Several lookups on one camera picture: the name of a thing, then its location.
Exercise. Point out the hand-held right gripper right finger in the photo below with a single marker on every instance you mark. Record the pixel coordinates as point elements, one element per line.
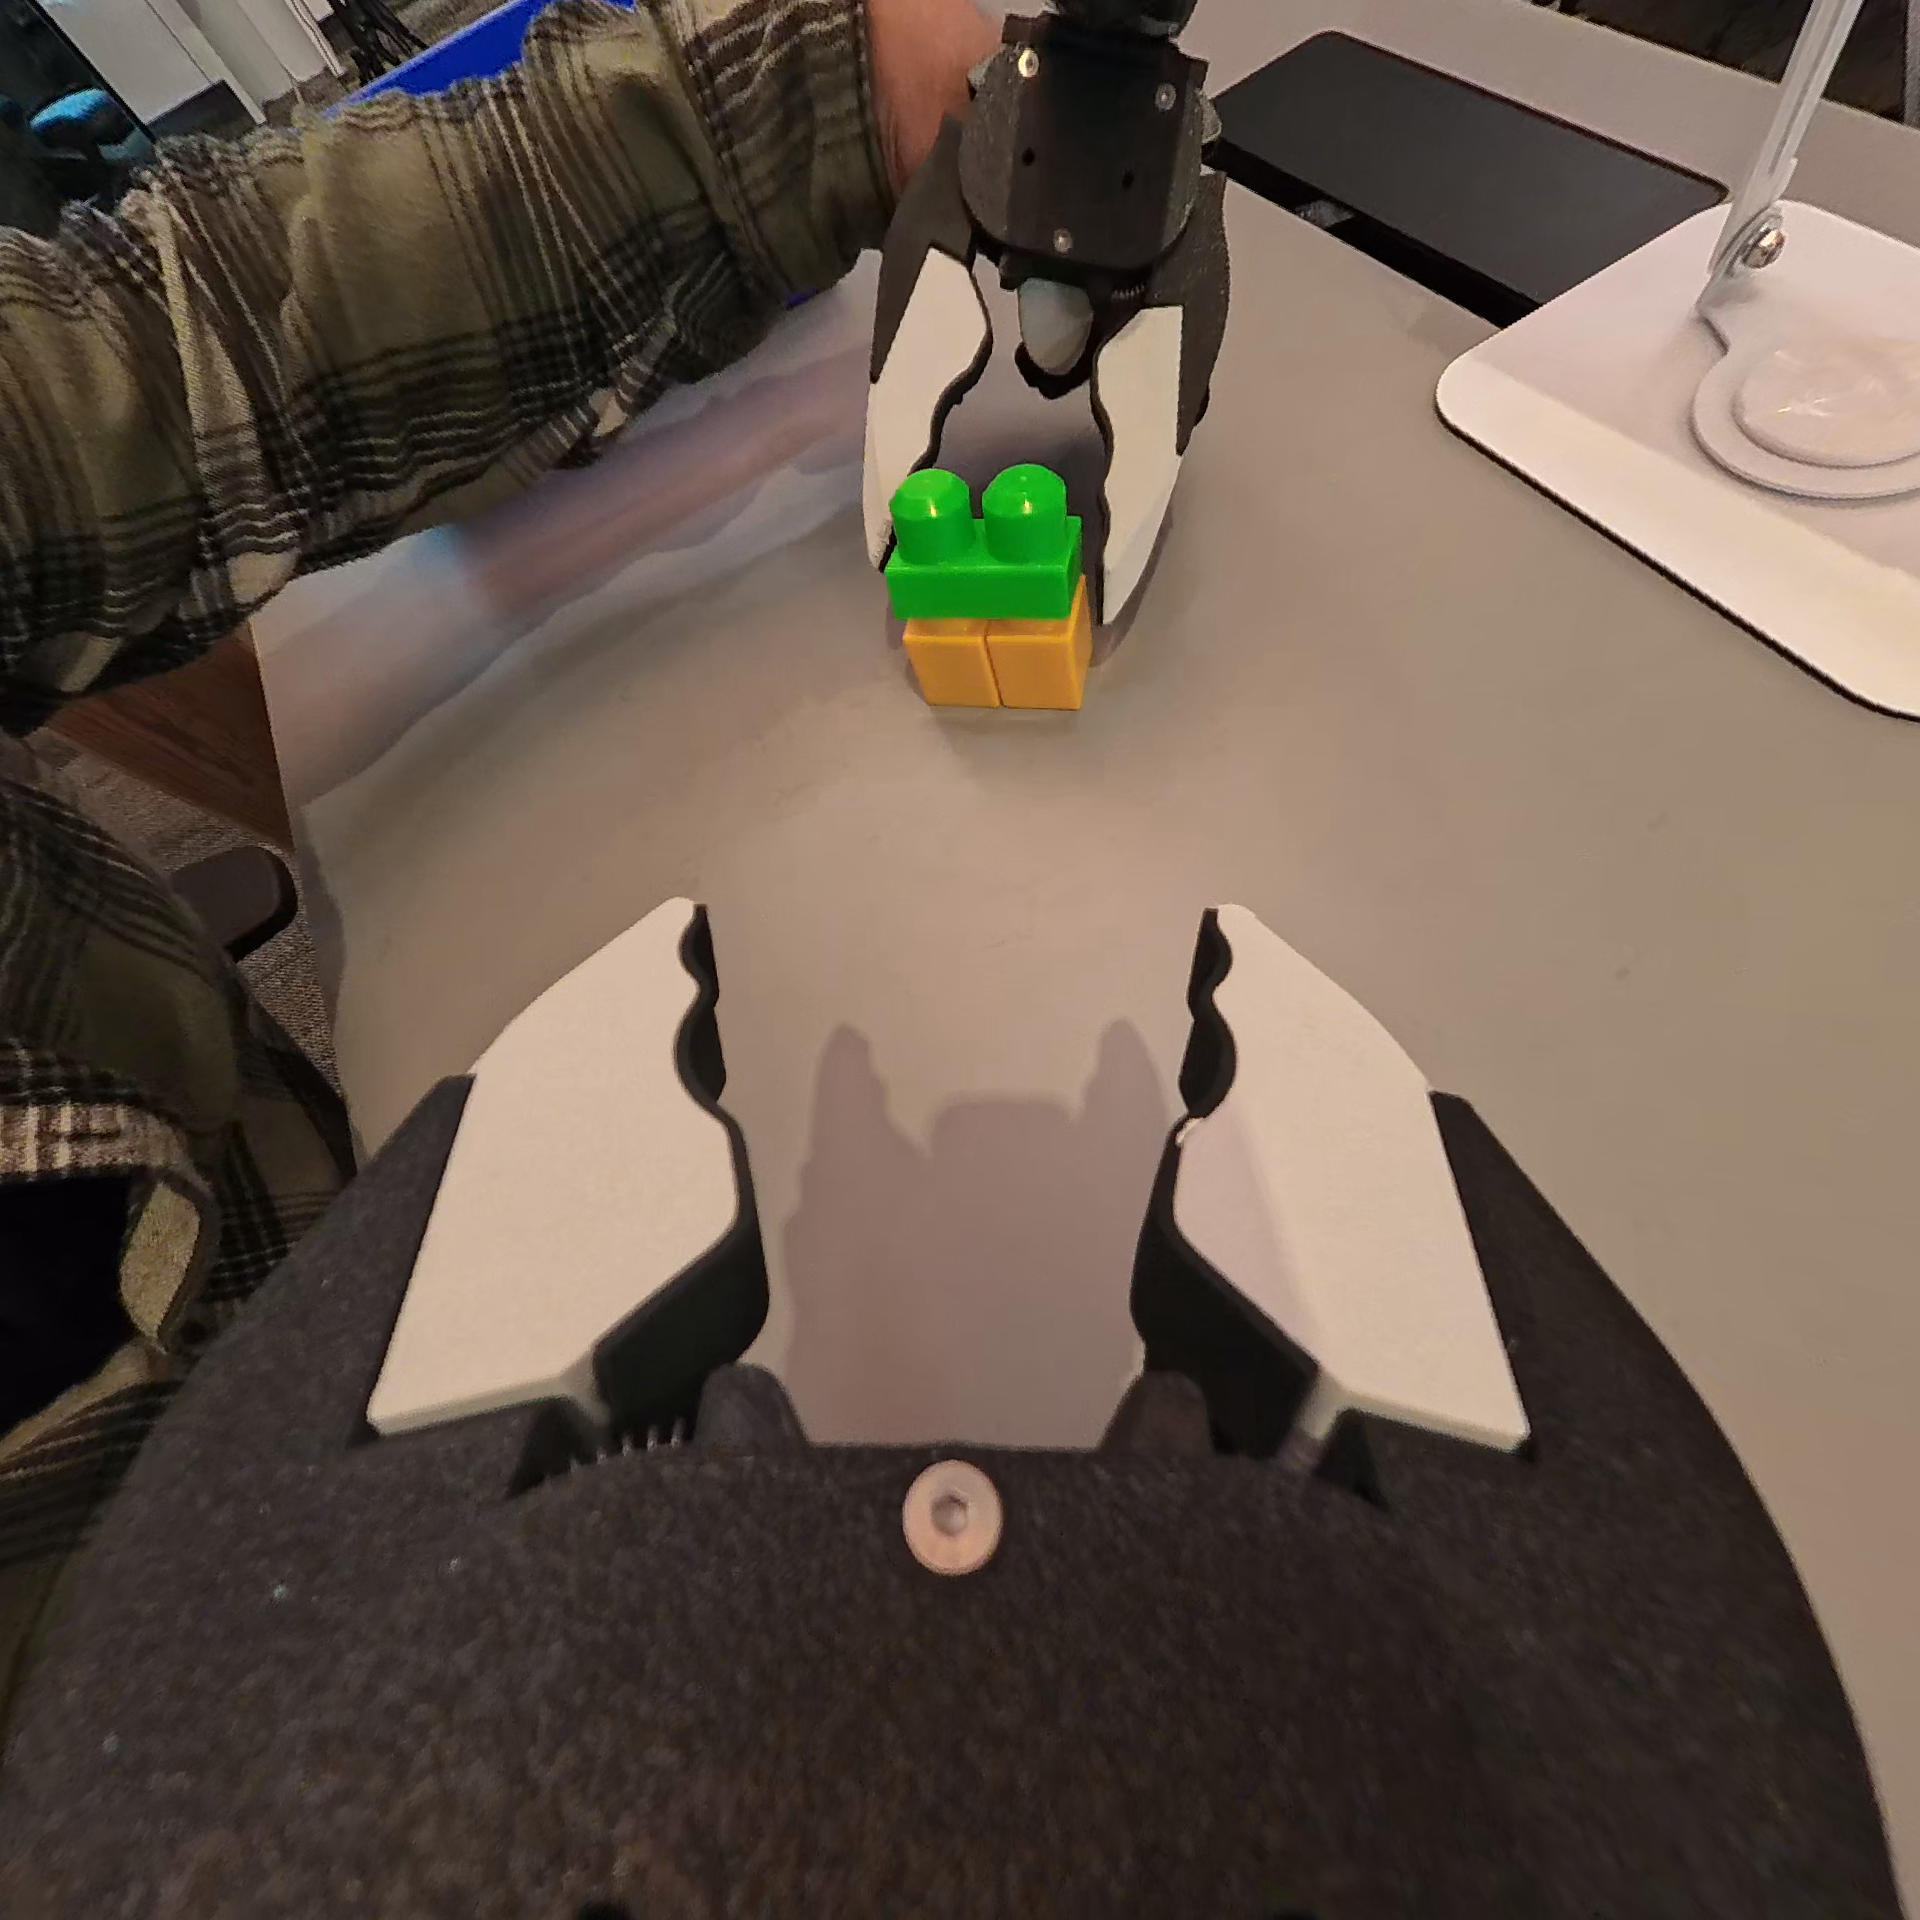
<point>1320,1215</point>

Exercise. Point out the green two-stud mega block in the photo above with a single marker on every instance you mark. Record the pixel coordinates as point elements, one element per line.
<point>975,578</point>

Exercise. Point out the blue plastic bin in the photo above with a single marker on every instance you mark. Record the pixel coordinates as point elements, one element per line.
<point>450,53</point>

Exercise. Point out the yellow mega block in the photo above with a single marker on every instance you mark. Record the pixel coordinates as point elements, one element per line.
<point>1044,658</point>
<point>949,662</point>

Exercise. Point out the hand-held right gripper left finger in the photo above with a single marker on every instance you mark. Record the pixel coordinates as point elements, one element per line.
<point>584,1199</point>

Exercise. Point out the black chair armrest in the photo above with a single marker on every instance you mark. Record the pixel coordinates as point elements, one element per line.
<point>239,899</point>

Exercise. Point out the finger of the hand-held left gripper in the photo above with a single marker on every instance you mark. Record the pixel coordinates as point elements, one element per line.
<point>909,374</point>
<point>1148,435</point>

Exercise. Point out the person's left forearm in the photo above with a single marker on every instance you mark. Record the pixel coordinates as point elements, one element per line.
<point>374,299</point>

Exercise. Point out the wooden document stand white base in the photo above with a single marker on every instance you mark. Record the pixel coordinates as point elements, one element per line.
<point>1619,448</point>

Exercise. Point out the person's left hand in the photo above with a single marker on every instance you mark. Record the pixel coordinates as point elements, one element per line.
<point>923,89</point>

